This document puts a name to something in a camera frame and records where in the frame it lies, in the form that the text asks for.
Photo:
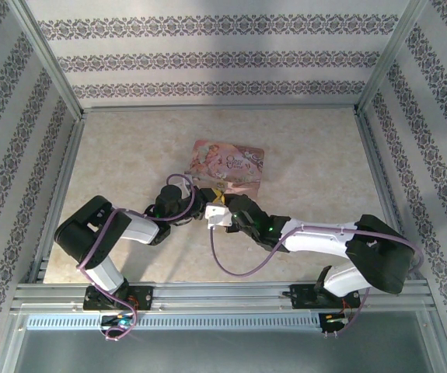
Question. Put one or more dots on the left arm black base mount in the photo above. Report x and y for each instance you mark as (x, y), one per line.
(143, 297)

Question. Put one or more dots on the pink picture book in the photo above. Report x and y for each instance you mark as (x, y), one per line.
(215, 155)

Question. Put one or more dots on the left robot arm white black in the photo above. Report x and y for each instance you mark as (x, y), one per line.
(141, 229)

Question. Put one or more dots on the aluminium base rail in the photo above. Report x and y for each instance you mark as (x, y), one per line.
(215, 293)

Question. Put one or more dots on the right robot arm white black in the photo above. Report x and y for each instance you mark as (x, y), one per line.
(316, 237)

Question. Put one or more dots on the aluminium table edge rail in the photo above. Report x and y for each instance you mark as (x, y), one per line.
(378, 186)
(215, 108)
(65, 171)

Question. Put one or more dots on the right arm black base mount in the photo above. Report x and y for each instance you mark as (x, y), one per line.
(301, 296)

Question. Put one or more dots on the aluminium frame post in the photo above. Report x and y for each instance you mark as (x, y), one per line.
(394, 50)
(48, 58)

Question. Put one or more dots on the grey metal sheet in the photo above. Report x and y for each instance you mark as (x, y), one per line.
(207, 353)

